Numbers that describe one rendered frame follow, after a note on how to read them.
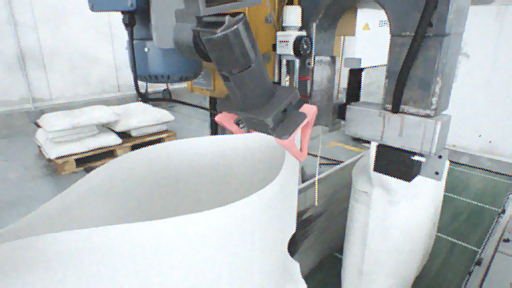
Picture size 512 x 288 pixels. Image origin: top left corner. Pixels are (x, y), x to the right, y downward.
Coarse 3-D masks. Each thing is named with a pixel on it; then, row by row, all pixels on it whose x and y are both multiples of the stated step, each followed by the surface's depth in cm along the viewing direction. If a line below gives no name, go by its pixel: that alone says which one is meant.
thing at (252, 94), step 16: (256, 64) 36; (224, 80) 38; (240, 80) 36; (256, 80) 37; (240, 96) 38; (256, 96) 38; (272, 96) 39; (288, 96) 38; (240, 112) 40; (256, 112) 38; (272, 112) 37
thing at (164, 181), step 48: (192, 144) 45; (240, 144) 47; (96, 192) 35; (144, 192) 43; (192, 192) 48; (240, 192) 50; (288, 192) 51; (0, 240) 24; (48, 240) 23; (96, 240) 24; (144, 240) 25; (192, 240) 27; (240, 240) 30; (288, 240) 55
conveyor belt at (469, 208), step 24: (456, 168) 195; (456, 192) 165; (480, 192) 165; (504, 192) 165; (456, 216) 143; (480, 216) 143; (456, 240) 126; (480, 240) 126; (336, 264) 113; (432, 264) 113; (456, 264) 113
